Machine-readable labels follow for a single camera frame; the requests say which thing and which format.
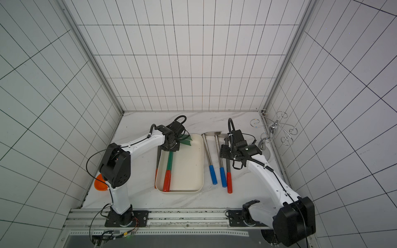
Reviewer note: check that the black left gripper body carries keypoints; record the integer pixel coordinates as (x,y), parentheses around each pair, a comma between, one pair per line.
(170,146)

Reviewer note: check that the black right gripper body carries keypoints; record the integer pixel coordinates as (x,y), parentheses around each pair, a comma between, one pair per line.
(228,153)

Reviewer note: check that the green hoe red grip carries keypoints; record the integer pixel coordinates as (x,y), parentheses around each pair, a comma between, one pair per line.
(186,142)
(167,178)

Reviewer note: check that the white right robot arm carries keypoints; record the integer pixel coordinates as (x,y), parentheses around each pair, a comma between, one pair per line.
(290,216)

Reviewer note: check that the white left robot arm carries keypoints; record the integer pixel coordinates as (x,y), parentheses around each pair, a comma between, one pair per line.
(115,167)

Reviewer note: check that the cream plastic storage tray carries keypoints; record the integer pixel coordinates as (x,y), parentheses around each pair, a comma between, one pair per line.
(187,171)

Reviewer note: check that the chrome wire cup rack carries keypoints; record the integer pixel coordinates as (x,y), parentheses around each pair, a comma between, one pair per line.
(273,129)

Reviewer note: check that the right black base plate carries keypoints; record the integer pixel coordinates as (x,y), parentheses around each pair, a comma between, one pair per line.
(240,218)

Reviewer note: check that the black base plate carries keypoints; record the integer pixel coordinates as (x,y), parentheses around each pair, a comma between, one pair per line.
(240,218)
(139,218)

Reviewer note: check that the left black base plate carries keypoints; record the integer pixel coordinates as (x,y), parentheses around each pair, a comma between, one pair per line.
(139,218)

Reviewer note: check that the aluminium mounting rail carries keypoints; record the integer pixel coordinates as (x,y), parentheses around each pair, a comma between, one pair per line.
(91,222)

